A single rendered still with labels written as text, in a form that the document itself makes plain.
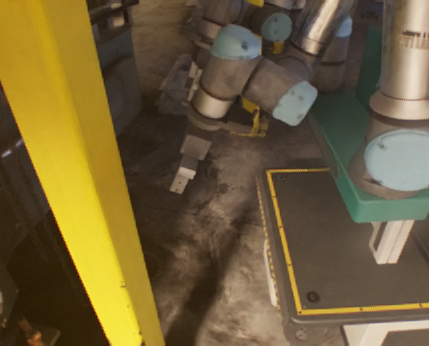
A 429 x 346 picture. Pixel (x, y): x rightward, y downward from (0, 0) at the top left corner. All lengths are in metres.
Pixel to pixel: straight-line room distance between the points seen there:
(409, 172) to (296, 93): 0.21
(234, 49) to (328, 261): 0.77
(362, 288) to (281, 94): 0.70
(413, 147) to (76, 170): 0.48
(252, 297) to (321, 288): 0.41
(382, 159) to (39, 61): 0.48
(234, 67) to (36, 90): 0.29
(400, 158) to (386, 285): 0.64
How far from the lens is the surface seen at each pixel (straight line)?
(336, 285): 1.10
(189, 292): 1.45
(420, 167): 0.58
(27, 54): 0.49
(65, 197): 0.60
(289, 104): 0.58
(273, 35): 1.00
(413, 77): 0.54
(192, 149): 0.66
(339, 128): 0.98
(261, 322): 1.37
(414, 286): 1.18
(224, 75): 0.60
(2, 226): 1.10
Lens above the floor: 1.19
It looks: 37 degrees down
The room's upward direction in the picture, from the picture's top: 2 degrees counter-clockwise
